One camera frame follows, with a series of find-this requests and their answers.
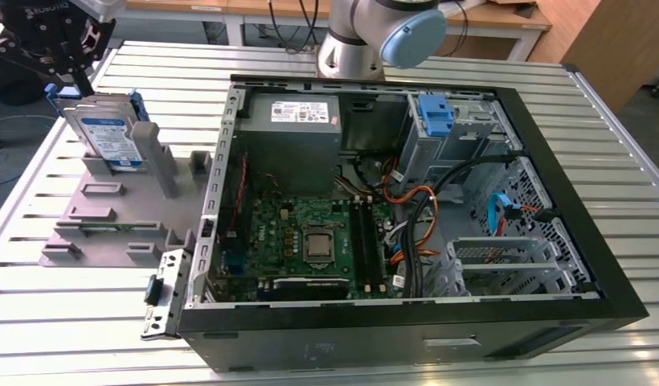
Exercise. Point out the metal drive cage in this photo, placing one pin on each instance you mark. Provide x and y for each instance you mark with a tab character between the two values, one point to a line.
423	161

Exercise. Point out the black PC case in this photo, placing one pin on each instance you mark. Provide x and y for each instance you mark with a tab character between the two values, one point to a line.
362	333

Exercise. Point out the long wooden desk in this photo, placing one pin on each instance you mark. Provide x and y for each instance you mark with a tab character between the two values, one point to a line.
164	4

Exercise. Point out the green motherboard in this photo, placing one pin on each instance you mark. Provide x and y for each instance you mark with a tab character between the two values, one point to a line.
277	217

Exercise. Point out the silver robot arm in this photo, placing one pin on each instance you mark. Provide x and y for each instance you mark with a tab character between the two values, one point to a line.
351	52

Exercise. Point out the wooden desk white legs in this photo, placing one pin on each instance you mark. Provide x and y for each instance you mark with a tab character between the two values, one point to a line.
501	22

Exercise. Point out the metal disk bay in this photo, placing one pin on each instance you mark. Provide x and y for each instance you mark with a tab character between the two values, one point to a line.
501	242

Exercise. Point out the wooden cabinet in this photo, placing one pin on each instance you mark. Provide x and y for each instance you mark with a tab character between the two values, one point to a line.
619	48

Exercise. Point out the grey parts rack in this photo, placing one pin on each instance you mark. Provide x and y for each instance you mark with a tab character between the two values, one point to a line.
121	205

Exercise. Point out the silver CPU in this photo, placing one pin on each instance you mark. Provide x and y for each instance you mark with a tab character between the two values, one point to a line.
319	246

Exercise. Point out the blue drive latch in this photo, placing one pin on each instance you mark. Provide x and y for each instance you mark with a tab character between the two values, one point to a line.
434	116

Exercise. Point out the black waste bin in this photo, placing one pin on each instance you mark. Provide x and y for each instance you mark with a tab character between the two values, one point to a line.
18	88

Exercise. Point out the blue VGA port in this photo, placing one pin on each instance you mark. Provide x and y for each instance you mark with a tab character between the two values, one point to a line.
153	289

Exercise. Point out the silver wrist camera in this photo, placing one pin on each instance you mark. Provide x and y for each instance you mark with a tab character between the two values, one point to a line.
102	8

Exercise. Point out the black graphics card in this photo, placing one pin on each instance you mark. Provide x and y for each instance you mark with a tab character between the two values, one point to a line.
311	287

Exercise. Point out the black RAM slot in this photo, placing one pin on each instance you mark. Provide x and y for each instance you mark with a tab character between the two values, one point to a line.
361	241
375	241

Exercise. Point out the green RAM stick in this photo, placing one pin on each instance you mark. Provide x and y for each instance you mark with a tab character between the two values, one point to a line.
108	228

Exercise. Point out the blue expansion slot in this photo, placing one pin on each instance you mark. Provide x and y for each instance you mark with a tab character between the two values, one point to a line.
235	265

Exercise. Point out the CPU socket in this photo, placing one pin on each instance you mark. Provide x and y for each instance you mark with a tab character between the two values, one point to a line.
321	262

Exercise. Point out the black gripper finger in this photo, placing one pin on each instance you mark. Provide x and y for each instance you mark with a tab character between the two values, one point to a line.
24	52
101	60

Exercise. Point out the grey power supply unit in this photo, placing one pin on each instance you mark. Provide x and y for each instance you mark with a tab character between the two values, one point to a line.
293	161

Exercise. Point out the hard disk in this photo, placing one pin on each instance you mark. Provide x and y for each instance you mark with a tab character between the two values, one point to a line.
113	136

